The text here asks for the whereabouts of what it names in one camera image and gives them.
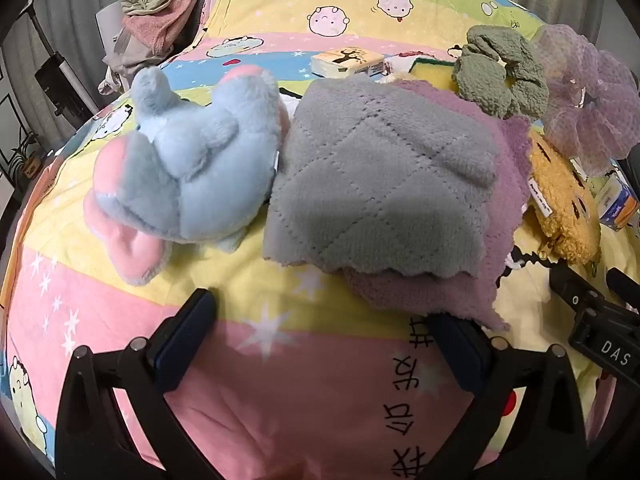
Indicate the pink towel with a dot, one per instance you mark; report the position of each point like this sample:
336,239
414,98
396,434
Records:
160,25

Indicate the yellow tissue pack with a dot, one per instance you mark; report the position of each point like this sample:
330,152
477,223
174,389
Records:
345,62

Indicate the striped cartoon printed blanket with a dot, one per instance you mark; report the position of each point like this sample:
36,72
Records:
300,5

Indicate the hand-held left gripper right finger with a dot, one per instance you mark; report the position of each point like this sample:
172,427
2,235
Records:
452,345

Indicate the green fluffy scrunchie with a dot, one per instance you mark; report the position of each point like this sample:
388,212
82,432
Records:
480,70

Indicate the potted plant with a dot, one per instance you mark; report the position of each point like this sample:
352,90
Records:
22,157

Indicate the purple mesh scrunchie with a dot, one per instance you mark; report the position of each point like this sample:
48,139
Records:
575,125

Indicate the blue orange tissue pack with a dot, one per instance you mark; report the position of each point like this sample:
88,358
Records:
615,205

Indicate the grey garment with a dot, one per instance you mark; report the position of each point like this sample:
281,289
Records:
125,57

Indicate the black stand device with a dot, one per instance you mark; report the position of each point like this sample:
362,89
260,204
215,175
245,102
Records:
55,77

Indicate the yellow plush toy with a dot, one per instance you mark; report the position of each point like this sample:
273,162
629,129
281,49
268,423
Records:
560,195

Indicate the yellow green sponge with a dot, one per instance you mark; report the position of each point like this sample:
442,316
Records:
430,71

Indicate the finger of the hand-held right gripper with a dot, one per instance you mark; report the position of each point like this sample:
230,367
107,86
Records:
575,290
627,287

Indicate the grey quilted cloth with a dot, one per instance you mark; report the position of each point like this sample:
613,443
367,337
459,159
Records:
375,175

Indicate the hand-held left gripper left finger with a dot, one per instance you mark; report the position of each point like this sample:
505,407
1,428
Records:
187,340

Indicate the purple fleece cloth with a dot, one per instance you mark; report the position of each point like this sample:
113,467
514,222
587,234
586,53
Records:
425,295

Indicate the blue elephant plush toy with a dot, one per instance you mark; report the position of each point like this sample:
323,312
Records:
200,160

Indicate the grey curtain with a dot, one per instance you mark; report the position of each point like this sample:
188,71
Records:
75,10

